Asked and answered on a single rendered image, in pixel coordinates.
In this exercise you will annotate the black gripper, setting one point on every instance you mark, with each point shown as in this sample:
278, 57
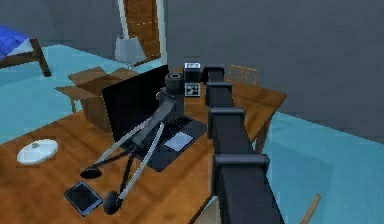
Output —
174, 84

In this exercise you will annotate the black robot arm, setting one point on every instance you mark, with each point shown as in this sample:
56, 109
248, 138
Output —
233, 140

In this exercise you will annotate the black cellphone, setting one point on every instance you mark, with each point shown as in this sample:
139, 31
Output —
82, 198

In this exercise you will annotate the black laptop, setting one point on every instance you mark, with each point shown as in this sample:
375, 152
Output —
130, 100

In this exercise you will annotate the brown cardboard box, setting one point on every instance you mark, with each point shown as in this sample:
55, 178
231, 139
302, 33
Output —
91, 86

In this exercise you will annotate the white round plate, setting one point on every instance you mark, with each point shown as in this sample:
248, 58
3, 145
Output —
37, 151

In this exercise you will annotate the brown wooden table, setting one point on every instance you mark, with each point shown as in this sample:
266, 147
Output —
43, 193

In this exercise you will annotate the brown wooden door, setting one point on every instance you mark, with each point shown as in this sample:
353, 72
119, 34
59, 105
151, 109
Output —
143, 30

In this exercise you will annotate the blue bed with wooden frame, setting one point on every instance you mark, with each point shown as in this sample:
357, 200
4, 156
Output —
15, 45

